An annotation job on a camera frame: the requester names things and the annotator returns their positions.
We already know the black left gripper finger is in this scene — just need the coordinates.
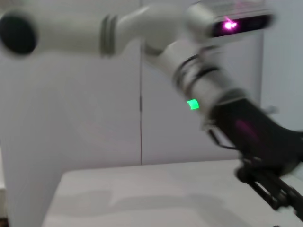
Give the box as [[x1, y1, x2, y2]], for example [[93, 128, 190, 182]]
[[234, 161, 303, 214]]

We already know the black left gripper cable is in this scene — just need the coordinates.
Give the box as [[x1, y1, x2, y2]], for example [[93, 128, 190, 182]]
[[205, 126, 238, 151]]

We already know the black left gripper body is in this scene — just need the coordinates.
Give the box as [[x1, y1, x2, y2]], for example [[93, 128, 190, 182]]
[[205, 89, 303, 177]]

